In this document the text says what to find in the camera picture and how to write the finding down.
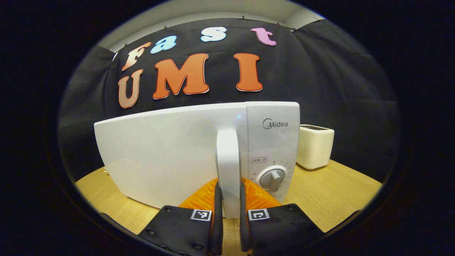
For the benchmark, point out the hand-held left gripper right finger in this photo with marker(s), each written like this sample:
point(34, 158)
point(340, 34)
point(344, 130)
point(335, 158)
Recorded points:
point(244, 227)

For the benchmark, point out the white microwave oven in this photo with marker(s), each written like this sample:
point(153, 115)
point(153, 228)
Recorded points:
point(160, 160)

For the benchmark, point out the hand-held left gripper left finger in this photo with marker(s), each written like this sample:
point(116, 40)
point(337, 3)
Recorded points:
point(217, 227)

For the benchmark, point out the white toaster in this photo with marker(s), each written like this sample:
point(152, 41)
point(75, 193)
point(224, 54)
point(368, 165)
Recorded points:
point(314, 149)

